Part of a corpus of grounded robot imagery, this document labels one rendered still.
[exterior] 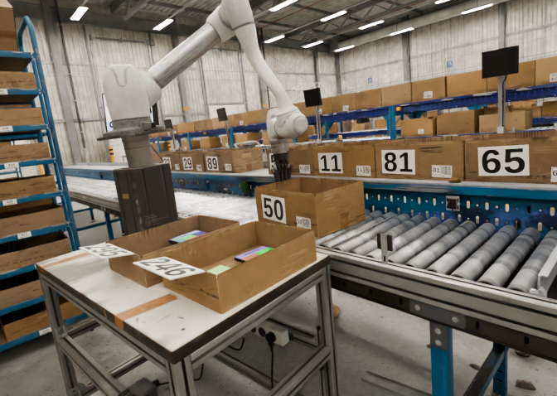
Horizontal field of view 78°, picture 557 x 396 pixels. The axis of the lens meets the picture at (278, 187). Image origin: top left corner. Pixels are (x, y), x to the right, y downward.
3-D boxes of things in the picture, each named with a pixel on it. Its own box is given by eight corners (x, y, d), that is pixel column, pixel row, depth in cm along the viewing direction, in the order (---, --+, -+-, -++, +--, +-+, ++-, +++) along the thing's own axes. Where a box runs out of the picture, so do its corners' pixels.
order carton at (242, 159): (205, 173, 279) (202, 152, 276) (234, 167, 298) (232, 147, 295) (234, 174, 250) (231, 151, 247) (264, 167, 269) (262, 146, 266)
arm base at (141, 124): (134, 132, 129) (131, 118, 128) (101, 137, 141) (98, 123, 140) (172, 127, 144) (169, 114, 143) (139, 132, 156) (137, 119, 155)
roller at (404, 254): (379, 273, 105) (378, 258, 104) (447, 228, 139) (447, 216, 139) (394, 277, 101) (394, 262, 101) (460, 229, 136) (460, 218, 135)
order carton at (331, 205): (257, 223, 159) (253, 187, 156) (303, 209, 177) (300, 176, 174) (318, 238, 129) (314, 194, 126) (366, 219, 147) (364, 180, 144)
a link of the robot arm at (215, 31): (99, 94, 146) (108, 99, 167) (128, 124, 152) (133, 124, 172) (234, -13, 156) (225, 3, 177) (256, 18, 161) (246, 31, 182)
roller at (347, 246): (329, 260, 119) (327, 247, 118) (401, 222, 154) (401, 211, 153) (341, 263, 116) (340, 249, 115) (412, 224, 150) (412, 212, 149)
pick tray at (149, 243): (108, 269, 120) (104, 242, 118) (201, 236, 147) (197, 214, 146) (146, 288, 101) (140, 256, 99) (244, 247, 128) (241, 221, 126)
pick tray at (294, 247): (162, 287, 101) (157, 254, 99) (257, 245, 128) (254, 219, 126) (221, 315, 81) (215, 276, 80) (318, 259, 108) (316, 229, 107)
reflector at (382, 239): (377, 268, 104) (375, 233, 102) (380, 266, 104) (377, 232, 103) (393, 271, 100) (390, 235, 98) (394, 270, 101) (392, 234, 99)
